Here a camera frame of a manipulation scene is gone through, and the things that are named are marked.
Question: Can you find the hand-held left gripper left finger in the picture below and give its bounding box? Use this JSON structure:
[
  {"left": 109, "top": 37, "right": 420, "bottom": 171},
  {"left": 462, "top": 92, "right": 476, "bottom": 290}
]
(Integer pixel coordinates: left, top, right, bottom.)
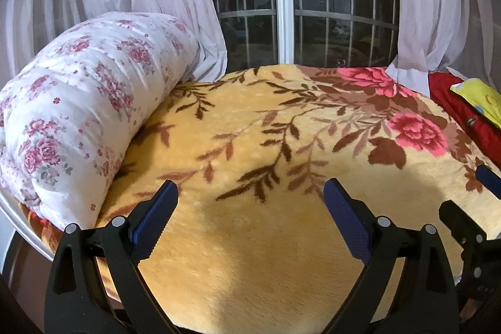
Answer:
[{"left": 44, "top": 179, "right": 180, "bottom": 334}]

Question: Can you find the white bed frame rail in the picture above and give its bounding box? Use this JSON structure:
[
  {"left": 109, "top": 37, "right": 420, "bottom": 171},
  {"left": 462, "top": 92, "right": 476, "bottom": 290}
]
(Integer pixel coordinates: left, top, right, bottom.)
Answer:
[{"left": 0, "top": 189, "right": 54, "bottom": 263}]

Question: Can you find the yellow floral blanket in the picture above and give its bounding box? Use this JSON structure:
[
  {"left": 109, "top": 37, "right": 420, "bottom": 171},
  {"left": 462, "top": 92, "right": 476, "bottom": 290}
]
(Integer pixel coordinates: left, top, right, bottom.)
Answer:
[{"left": 19, "top": 64, "right": 501, "bottom": 324}]

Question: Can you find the rolled floral quilt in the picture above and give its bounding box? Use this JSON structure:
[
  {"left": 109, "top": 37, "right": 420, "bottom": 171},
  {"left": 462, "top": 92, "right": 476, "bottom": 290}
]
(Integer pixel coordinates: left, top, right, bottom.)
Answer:
[{"left": 0, "top": 11, "right": 201, "bottom": 230}]

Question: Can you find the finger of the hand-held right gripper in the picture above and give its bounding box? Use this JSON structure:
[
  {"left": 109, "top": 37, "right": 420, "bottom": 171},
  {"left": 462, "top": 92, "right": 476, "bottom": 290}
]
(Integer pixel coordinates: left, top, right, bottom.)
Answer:
[
  {"left": 475, "top": 164, "right": 501, "bottom": 199},
  {"left": 437, "top": 200, "right": 501, "bottom": 280}
]

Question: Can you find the yellow printed pillow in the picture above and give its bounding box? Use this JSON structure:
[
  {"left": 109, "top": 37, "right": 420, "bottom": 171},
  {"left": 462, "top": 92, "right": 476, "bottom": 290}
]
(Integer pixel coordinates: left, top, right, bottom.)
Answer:
[{"left": 449, "top": 78, "right": 501, "bottom": 130}]

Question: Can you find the white-framed barred window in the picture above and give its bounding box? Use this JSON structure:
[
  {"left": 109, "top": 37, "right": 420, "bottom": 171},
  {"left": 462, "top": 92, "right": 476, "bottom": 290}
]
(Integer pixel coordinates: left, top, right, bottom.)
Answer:
[{"left": 195, "top": 0, "right": 403, "bottom": 73}]

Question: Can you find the red cloth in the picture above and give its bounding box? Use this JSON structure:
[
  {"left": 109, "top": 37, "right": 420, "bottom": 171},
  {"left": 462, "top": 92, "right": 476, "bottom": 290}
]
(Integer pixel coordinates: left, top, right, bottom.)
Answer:
[{"left": 428, "top": 71, "right": 501, "bottom": 155}]

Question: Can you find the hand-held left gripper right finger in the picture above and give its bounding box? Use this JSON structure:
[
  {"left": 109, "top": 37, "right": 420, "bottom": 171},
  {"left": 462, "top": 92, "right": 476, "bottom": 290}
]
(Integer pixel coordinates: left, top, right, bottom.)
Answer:
[{"left": 323, "top": 177, "right": 459, "bottom": 334}]

